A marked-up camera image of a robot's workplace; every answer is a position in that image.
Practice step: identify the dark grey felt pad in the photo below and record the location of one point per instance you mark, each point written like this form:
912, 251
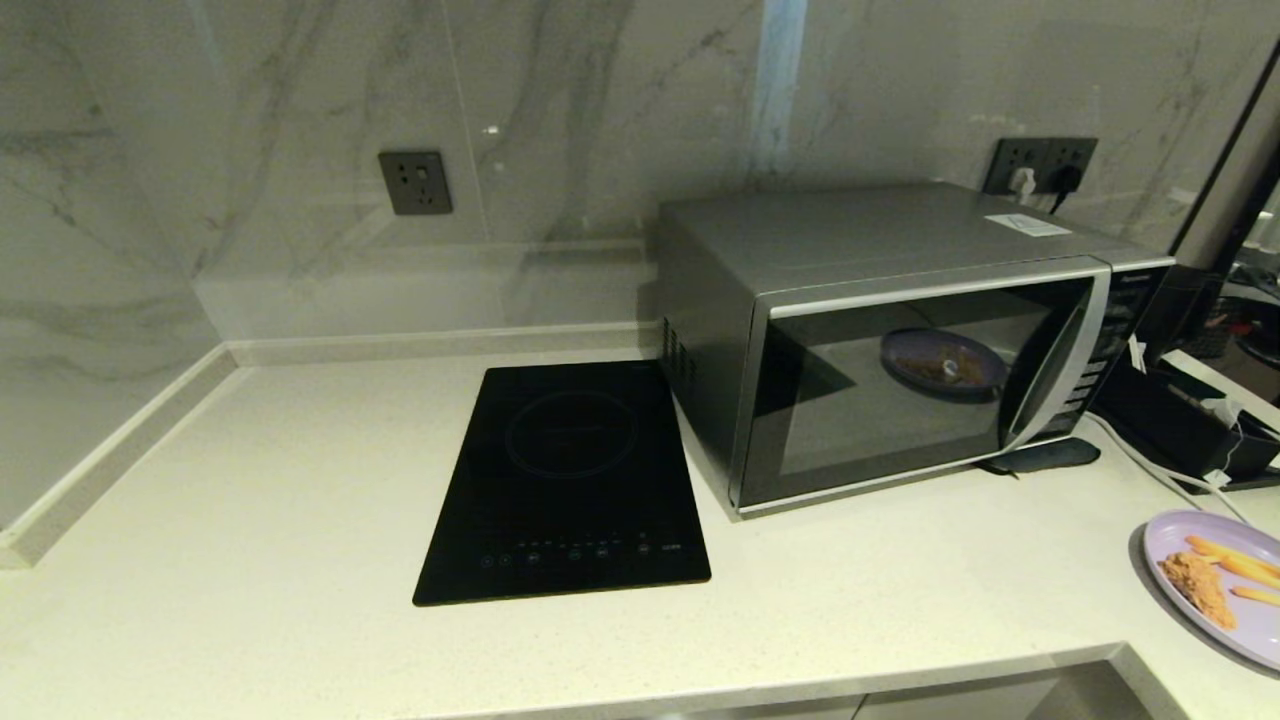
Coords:
1050, 455

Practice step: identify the french fry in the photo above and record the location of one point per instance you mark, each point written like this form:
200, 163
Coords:
1255, 570
1215, 548
1258, 596

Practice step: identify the dark window frame post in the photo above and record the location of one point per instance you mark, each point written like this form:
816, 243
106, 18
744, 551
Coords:
1235, 190

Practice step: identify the white paper sticker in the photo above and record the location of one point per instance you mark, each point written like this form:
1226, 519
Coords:
1028, 225

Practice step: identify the black induction cooktop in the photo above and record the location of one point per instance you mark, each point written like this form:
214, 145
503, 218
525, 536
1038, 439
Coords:
570, 480

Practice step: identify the grey cabinet door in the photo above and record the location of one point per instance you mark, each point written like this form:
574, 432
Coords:
1000, 700
800, 712

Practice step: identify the fried chicken piece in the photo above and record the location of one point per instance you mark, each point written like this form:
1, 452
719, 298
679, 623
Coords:
1198, 588

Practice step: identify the silver microwave oven body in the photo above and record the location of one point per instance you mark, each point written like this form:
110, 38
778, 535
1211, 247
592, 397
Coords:
850, 230

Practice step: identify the white tissue piece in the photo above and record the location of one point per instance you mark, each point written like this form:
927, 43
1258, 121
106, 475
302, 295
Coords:
1137, 353

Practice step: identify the black power plug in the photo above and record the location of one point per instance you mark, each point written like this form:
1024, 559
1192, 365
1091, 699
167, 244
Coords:
1068, 181

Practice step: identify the white power plug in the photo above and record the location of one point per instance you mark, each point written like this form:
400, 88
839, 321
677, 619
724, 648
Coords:
1022, 185

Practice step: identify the dark grey wall socket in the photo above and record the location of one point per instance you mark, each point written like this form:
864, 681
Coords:
1003, 155
1083, 152
415, 183

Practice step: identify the lilac plate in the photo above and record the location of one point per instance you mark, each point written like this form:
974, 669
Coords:
1165, 540

